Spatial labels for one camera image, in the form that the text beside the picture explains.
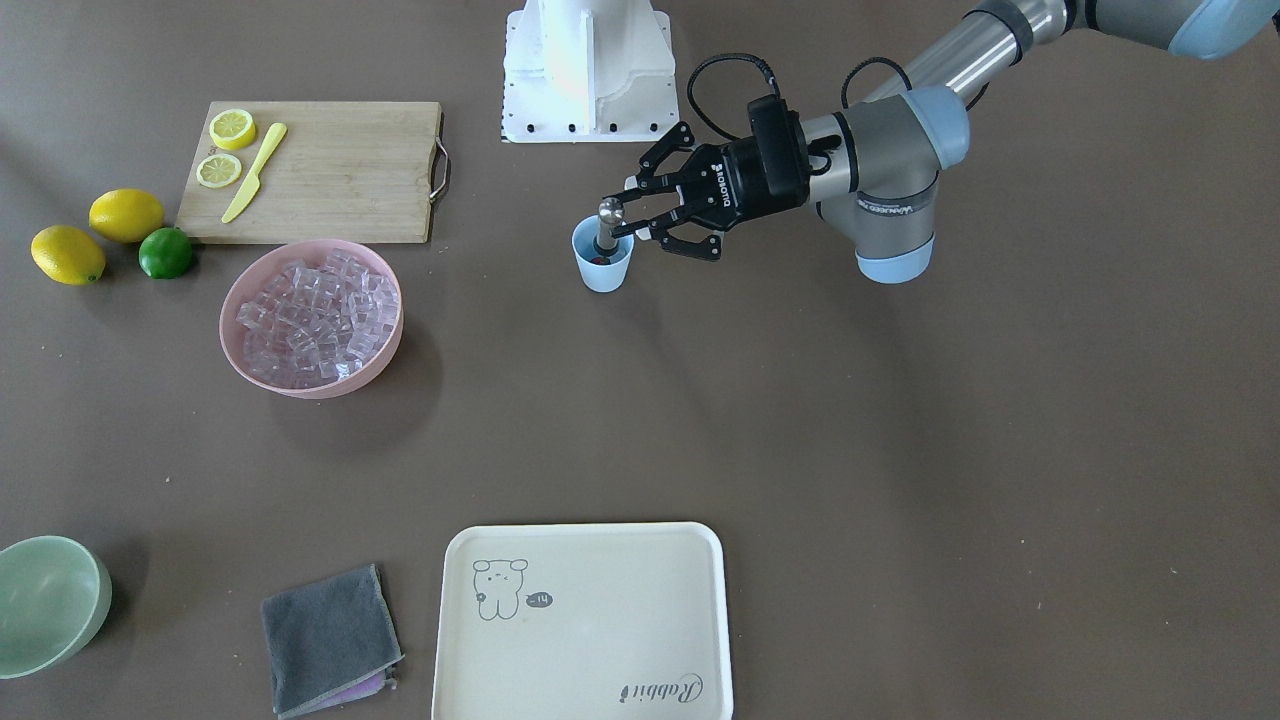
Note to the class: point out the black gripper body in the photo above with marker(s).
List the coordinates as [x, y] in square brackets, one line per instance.
[737, 184]

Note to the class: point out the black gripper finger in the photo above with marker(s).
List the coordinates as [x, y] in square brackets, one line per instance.
[657, 230]
[647, 182]

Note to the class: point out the steel muddler black tip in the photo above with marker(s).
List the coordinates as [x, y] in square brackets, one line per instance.
[609, 216]

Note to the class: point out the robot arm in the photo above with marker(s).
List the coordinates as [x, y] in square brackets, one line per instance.
[871, 169]

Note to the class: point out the light blue cup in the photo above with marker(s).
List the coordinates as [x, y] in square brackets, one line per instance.
[600, 278]

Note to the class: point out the pile of clear ice cubes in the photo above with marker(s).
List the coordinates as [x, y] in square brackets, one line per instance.
[318, 320]

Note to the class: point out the bamboo cutting board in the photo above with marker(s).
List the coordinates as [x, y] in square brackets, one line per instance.
[356, 171]

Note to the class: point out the pink bowl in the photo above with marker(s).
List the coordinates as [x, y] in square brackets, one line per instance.
[311, 385]

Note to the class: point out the yellow plastic knife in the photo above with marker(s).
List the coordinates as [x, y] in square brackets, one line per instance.
[251, 183]

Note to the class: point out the cream rabbit tray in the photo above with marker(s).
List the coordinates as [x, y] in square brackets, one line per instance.
[584, 621]

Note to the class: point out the lemon half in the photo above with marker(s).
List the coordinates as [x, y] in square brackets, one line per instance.
[232, 129]

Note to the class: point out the lemon slice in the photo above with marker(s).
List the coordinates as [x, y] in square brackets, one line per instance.
[218, 171]

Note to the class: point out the green lime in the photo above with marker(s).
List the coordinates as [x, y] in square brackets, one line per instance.
[166, 253]

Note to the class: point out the yellow lemon inner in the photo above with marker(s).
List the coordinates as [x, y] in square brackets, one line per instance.
[126, 215]

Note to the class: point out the yellow lemon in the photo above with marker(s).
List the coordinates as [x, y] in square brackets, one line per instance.
[126, 215]
[68, 255]

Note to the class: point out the grey folded cloth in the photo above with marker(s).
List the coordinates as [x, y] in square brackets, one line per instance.
[330, 642]

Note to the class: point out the yellow lemon outer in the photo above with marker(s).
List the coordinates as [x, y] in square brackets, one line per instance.
[68, 255]

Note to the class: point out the green bowl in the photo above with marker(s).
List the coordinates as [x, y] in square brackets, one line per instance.
[55, 596]

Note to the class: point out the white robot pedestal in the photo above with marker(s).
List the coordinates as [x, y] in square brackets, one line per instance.
[588, 71]

